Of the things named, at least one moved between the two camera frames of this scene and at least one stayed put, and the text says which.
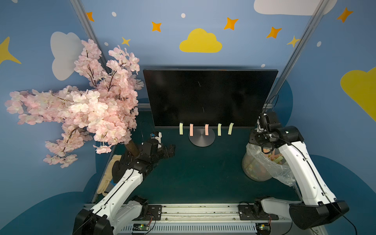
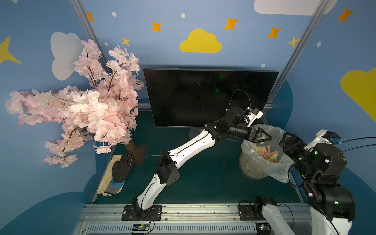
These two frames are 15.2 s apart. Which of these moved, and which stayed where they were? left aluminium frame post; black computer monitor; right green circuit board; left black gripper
Moved: left black gripper
Stayed: black computer monitor; right green circuit board; left aluminium frame post
